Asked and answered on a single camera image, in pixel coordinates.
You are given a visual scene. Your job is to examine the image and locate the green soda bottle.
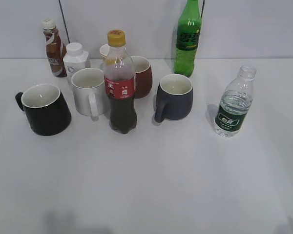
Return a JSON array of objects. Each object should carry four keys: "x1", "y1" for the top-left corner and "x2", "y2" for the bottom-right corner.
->
[{"x1": 173, "y1": 0, "x2": 202, "y2": 78}]

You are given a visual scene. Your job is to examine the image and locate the grey-blue ceramic mug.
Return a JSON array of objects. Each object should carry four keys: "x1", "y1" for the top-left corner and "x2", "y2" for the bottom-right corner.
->
[{"x1": 154, "y1": 74, "x2": 193, "y2": 123}]

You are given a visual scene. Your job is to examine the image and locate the white ceramic mug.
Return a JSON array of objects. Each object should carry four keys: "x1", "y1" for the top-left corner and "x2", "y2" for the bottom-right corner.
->
[{"x1": 71, "y1": 68, "x2": 109, "y2": 118}]

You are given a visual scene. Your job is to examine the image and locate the small yellow-white cup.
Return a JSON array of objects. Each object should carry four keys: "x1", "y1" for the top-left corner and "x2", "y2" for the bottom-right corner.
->
[{"x1": 99, "y1": 44, "x2": 110, "y2": 60}]

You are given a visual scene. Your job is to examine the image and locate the brown coffee drink bottle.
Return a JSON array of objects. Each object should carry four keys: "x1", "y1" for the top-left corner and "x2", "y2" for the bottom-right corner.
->
[{"x1": 42, "y1": 19, "x2": 66, "y2": 78}]

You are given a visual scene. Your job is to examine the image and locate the clear water bottle green label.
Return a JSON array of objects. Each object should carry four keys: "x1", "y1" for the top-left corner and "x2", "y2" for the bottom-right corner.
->
[{"x1": 214, "y1": 65, "x2": 256, "y2": 137}]

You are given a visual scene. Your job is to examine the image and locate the white plastic bottle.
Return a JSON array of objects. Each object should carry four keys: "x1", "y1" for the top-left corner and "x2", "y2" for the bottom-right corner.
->
[{"x1": 63, "y1": 42, "x2": 91, "y2": 87}]

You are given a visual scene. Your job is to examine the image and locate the black cable left wall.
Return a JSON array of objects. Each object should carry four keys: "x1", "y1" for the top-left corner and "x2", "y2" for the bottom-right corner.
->
[{"x1": 58, "y1": 0, "x2": 71, "y2": 43}]

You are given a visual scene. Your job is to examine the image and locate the red ceramic mug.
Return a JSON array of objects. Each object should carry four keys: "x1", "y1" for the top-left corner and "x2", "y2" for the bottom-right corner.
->
[{"x1": 131, "y1": 56, "x2": 153, "y2": 99}]

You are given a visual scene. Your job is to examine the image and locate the black ceramic mug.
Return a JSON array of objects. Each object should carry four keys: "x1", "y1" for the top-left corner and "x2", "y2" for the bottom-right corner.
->
[{"x1": 15, "y1": 83, "x2": 71, "y2": 136}]

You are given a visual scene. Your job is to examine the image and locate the cola bottle yellow cap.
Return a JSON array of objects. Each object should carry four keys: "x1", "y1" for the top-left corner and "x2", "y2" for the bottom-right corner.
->
[{"x1": 103, "y1": 29, "x2": 137, "y2": 134}]

